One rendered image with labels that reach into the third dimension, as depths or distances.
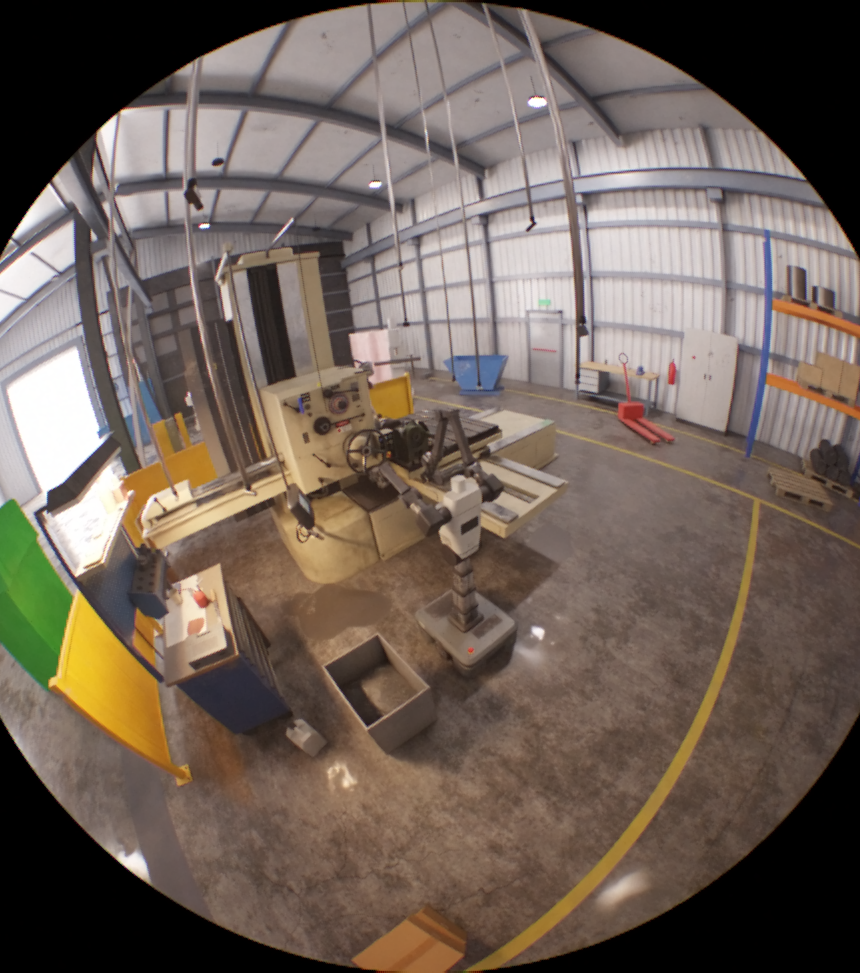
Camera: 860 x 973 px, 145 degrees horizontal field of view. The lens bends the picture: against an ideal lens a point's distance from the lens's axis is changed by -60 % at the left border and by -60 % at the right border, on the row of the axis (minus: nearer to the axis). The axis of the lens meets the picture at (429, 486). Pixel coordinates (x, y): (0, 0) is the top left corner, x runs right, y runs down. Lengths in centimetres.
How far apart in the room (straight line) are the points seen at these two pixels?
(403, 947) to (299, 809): 113
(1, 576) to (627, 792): 523
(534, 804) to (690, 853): 112
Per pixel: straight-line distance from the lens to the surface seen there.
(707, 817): 271
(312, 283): 338
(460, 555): 197
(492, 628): 251
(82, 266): 745
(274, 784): 263
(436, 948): 196
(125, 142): 1108
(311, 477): 278
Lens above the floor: 228
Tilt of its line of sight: 29 degrees down
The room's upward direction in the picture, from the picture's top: 7 degrees counter-clockwise
